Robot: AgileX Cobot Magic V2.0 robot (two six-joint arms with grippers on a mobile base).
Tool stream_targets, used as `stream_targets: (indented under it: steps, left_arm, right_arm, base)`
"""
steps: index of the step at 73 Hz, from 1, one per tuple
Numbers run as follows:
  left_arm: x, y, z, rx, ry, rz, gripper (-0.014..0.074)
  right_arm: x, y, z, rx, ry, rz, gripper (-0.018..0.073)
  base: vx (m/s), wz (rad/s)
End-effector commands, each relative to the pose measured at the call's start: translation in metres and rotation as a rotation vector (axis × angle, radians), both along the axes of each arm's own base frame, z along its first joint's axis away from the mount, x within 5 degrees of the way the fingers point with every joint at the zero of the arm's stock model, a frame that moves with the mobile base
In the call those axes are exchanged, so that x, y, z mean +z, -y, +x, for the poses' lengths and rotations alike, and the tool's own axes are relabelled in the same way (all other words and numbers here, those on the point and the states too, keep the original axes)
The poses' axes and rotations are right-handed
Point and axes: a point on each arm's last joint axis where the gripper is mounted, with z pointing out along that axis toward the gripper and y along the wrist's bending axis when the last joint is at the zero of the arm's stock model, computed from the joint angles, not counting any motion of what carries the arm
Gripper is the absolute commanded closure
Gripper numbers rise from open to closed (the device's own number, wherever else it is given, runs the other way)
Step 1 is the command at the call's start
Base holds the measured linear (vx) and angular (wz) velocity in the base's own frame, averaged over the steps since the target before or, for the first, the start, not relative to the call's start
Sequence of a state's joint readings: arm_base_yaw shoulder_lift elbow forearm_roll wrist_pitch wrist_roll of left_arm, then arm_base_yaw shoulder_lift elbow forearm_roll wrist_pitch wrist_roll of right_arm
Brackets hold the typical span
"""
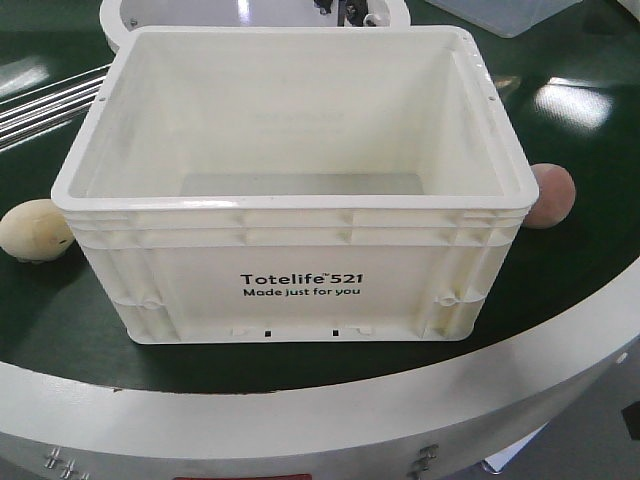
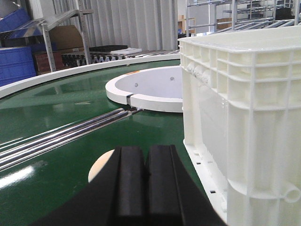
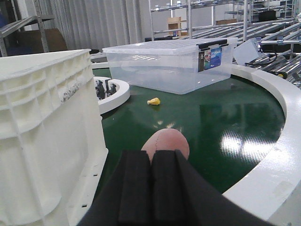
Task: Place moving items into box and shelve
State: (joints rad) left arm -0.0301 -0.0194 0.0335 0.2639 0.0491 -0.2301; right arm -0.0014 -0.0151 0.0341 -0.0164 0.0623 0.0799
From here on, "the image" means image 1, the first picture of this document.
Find white plastic tote box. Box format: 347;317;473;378
51;26;538;344

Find pink soft ball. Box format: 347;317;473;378
523;163;576;229

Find cream soft ball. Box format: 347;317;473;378
1;199;75;263

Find clear plastic storage bin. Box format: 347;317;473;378
430;0;578;38

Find steel conveyor rollers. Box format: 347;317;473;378
1;63;111;150

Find white inner conveyor ring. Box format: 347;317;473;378
98;0;413;52

